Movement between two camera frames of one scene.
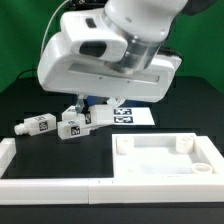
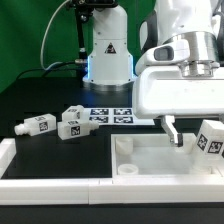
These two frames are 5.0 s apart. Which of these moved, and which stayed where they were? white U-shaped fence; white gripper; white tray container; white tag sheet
Moved: white gripper
Stayed: white tag sheet; white U-shaped fence; white tray container
